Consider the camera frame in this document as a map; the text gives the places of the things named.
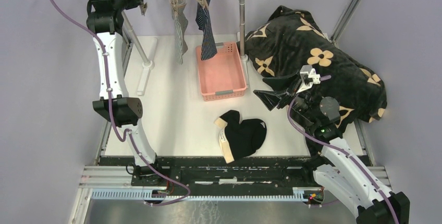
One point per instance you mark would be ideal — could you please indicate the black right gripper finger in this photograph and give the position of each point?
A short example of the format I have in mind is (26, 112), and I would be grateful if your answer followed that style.
(283, 82)
(272, 99)

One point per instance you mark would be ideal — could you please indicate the navy striped underwear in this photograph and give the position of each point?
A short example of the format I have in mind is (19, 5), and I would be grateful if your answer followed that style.
(208, 45)

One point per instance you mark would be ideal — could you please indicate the grey striped underwear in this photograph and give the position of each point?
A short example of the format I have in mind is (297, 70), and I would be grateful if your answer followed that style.
(180, 25)

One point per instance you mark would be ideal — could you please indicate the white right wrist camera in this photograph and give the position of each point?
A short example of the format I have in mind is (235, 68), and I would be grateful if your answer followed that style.
(309, 77)

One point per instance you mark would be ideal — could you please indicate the black floral blanket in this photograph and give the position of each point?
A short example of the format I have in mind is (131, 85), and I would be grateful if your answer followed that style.
(291, 39)

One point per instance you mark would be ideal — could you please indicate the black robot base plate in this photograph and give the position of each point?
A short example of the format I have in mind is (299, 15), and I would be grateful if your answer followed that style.
(212, 176)

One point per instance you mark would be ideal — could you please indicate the right aluminium frame post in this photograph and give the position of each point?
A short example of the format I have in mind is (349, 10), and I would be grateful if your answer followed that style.
(343, 20)

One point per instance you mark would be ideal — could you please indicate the left aluminium frame rail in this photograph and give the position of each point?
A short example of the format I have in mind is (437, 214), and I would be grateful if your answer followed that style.
(106, 128)

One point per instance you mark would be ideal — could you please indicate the white slotted cable duct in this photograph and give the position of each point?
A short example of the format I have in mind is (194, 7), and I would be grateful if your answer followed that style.
(297, 195)

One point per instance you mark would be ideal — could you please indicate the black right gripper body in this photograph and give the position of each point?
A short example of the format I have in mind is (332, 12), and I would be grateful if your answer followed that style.
(302, 103)

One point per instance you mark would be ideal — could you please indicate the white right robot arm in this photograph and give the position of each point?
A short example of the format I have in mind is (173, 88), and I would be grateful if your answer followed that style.
(343, 173)

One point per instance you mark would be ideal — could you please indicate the right metal rack pole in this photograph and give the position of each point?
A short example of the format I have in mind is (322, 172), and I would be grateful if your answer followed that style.
(243, 56)

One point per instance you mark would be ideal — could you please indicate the black underwear beige waistband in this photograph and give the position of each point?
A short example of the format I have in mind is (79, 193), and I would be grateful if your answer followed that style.
(239, 138)

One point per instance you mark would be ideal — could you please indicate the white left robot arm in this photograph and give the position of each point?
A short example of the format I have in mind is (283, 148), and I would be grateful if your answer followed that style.
(105, 21)

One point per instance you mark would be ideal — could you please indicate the pink plastic basket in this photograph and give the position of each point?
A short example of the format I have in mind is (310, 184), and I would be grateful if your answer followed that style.
(222, 76)

